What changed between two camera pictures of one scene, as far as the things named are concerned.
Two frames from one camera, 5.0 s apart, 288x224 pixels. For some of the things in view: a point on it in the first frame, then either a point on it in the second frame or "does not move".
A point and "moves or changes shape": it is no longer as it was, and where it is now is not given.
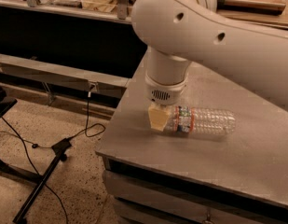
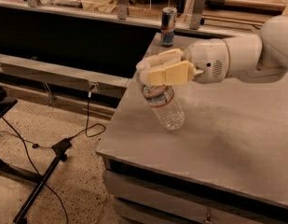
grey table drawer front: x=141 y=200 does not move
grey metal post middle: x=122 y=2 does not move
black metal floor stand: x=2 y=105 does not move
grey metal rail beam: x=58 y=73 does not move
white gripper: x=164 y=92 → x=208 y=60
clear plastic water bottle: x=185 y=119 moves or changes shape
